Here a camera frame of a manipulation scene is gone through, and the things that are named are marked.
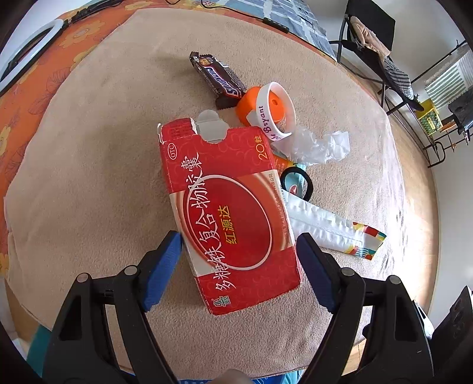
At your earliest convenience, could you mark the beige fleece blanket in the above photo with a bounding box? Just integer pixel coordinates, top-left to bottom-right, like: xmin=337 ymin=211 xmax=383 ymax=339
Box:
xmin=4 ymin=7 xmax=440 ymax=373

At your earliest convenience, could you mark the yellow green box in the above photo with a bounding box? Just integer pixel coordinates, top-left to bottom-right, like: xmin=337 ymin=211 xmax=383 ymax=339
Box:
xmin=417 ymin=98 xmax=443 ymax=136

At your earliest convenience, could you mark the white rubber wristband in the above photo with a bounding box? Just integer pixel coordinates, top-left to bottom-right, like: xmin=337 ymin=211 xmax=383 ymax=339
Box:
xmin=247 ymin=82 xmax=297 ymax=141

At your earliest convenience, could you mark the green striped hanging cloth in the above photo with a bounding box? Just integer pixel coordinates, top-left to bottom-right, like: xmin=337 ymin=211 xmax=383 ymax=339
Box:
xmin=425 ymin=49 xmax=473 ymax=112

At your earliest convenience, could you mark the beige garment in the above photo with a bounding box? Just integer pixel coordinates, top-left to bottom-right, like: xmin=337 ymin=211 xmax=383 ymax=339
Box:
xmin=349 ymin=16 xmax=391 ymax=58

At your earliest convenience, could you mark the black cable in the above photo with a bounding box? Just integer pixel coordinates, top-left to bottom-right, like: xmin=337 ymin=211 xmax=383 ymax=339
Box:
xmin=72 ymin=0 xmax=128 ymax=23

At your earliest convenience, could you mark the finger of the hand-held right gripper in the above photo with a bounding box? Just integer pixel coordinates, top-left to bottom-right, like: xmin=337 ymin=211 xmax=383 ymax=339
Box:
xmin=432 ymin=286 xmax=473 ymax=370

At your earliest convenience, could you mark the black drying rack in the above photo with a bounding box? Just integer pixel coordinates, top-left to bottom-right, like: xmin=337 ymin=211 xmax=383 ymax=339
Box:
xmin=384 ymin=37 xmax=473 ymax=169

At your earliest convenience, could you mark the clear plastic wrap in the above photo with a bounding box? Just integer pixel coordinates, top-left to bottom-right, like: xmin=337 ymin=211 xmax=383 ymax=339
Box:
xmin=271 ymin=126 xmax=351 ymax=167

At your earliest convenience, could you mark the grey striped garment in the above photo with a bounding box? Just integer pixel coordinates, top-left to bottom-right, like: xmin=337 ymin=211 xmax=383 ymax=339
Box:
xmin=380 ymin=57 xmax=424 ymax=110

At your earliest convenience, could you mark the small black bar device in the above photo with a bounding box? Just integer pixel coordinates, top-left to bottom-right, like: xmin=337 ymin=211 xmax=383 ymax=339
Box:
xmin=263 ymin=17 xmax=290 ymax=32

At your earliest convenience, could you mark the orange floral tablecloth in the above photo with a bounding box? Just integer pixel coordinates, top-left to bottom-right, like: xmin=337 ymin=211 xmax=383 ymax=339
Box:
xmin=0 ymin=0 xmax=208 ymax=281

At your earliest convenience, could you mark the teal plastic stool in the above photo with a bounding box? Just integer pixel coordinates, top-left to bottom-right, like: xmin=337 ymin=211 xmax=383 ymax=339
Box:
xmin=26 ymin=325 xmax=56 ymax=370

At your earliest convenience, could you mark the black folding chair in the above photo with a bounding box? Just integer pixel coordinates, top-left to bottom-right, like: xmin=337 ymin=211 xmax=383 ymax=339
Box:
xmin=329 ymin=0 xmax=397 ymax=108

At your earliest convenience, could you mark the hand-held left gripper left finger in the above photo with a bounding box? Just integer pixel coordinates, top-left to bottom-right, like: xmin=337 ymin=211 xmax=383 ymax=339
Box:
xmin=43 ymin=230 xmax=193 ymax=384

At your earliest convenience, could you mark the white foil packet colourful edge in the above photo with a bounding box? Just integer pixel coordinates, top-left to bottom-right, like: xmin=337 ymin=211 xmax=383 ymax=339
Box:
xmin=283 ymin=188 xmax=387 ymax=261

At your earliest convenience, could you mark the orange plastic cap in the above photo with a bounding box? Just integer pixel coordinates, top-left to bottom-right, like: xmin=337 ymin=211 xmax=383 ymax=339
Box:
xmin=236 ymin=87 xmax=292 ymax=128

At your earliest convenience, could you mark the brown chocolate bar wrapper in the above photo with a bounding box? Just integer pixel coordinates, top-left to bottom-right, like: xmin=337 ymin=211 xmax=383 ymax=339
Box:
xmin=189 ymin=52 xmax=247 ymax=109

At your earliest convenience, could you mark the blue checked cloth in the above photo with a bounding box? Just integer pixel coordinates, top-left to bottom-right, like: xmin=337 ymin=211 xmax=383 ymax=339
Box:
xmin=222 ymin=0 xmax=338 ymax=61

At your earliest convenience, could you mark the red medicine box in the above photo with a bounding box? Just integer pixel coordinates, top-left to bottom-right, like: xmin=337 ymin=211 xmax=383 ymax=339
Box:
xmin=157 ymin=117 xmax=302 ymax=316

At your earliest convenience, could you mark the black hair tie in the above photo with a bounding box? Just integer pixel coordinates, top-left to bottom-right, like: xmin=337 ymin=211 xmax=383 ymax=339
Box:
xmin=279 ymin=166 xmax=315 ymax=203

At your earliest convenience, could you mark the dark hanging clothing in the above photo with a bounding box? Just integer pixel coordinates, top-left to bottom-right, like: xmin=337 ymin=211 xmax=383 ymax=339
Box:
xmin=448 ymin=89 xmax=473 ymax=136

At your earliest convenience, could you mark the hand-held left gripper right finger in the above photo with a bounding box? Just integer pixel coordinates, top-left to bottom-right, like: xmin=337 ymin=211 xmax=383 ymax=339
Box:
xmin=297 ymin=232 xmax=435 ymax=384

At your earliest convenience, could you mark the white ring light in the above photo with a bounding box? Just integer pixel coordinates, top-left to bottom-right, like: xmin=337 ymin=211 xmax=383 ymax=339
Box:
xmin=0 ymin=18 xmax=69 ymax=93

